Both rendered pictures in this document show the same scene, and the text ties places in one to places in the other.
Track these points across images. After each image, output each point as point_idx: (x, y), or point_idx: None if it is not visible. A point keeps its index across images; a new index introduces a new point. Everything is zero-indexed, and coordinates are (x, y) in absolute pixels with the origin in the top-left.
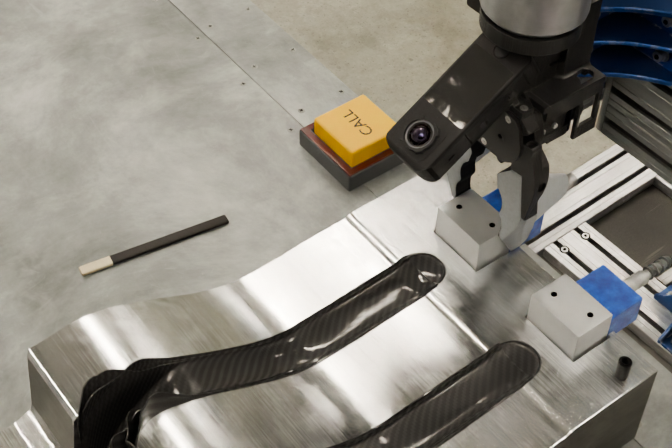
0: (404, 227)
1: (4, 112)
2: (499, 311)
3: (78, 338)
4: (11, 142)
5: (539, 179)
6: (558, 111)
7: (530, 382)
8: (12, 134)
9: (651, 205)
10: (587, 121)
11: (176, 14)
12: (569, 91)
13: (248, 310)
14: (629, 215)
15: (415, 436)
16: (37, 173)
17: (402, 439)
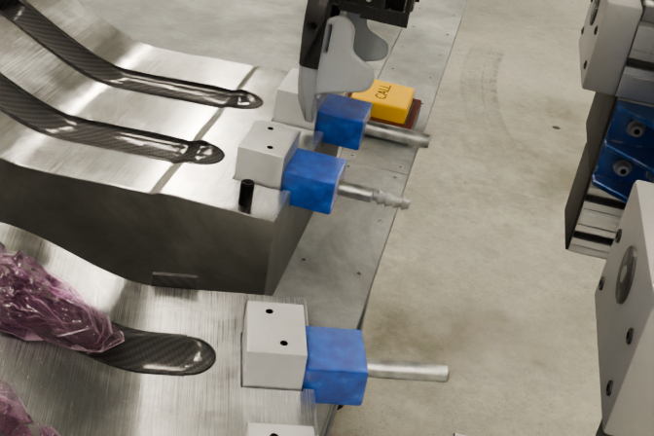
0: (274, 86)
1: (229, 5)
2: (242, 137)
3: None
4: (208, 13)
5: (310, 13)
6: None
7: (185, 163)
8: (215, 11)
9: None
10: (397, 12)
11: (393, 33)
12: None
13: (124, 51)
14: None
15: (83, 137)
16: (196, 25)
17: (75, 133)
